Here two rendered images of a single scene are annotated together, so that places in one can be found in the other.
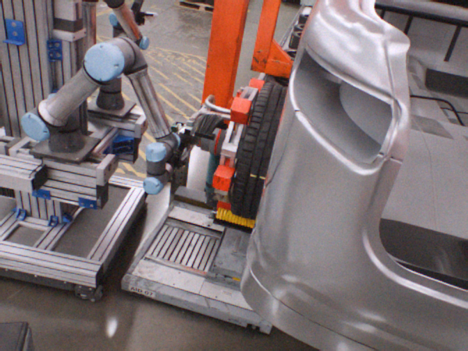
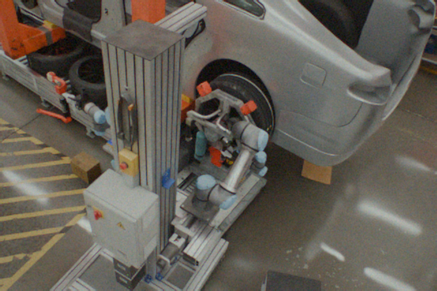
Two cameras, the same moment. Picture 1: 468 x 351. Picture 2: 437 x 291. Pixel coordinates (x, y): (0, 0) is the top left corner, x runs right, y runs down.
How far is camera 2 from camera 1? 2.58 m
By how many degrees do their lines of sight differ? 53
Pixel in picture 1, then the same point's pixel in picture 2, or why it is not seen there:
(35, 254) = (202, 271)
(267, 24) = (8, 13)
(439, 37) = not seen: outside the picture
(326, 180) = (376, 111)
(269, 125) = (261, 103)
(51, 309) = (221, 280)
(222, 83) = not seen: hidden behind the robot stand
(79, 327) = (238, 267)
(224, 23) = not seen: hidden behind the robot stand
